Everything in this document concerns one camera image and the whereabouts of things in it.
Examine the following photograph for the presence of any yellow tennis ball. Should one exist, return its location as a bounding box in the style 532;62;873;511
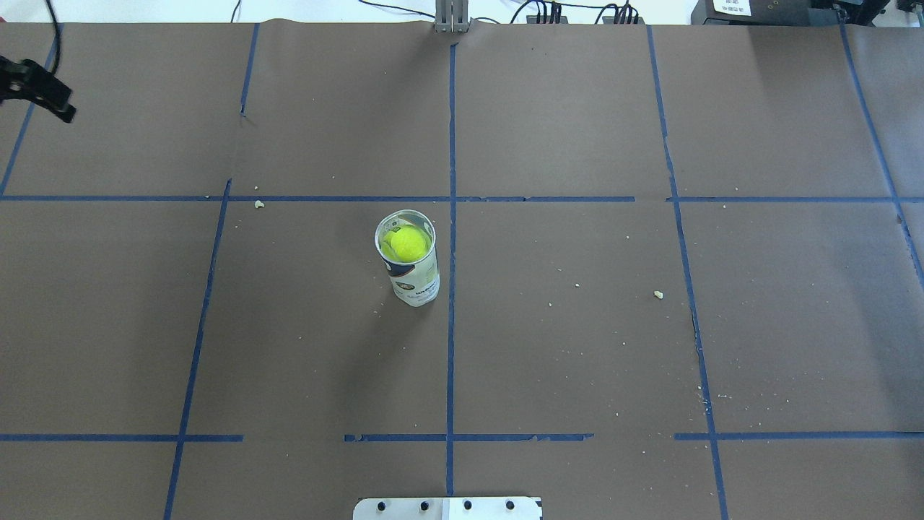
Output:
380;225;430;264

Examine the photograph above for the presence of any clear tennis ball can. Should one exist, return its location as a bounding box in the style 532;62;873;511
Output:
374;209;441;308

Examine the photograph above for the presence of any orange black adapter board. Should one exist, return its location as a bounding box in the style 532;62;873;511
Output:
522;1;568;25

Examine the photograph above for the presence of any black computer box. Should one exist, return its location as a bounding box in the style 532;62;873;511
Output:
689;1;845;27

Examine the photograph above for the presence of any aluminium frame post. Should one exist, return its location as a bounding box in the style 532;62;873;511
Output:
435;0;471;33

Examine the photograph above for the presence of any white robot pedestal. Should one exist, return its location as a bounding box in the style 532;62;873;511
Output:
352;496;544;519

